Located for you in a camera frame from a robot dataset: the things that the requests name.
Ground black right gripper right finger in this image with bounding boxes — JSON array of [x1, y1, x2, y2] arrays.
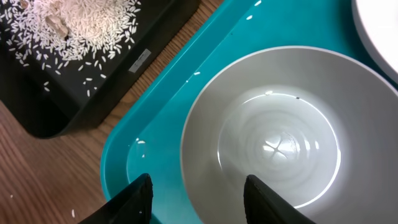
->
[[243, 174, 315, 224]]

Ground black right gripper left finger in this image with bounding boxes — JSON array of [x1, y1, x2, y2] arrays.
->
[[79, 173, 154, 224]]

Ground grey bowl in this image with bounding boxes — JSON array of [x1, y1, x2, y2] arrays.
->
[[180, 46, 397, 223]]

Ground white rice pile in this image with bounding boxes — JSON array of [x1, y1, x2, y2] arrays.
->
[[0, 0, 142, 98]]

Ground white round plate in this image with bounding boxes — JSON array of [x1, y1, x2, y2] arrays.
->
[[351, 0, 397, 82]]

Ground teal serving tray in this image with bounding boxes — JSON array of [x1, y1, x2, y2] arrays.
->
[[101, 0, 397, 223]]

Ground black flat tray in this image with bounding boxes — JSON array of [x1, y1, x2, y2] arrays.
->
[[1, 0, 199, 139]]

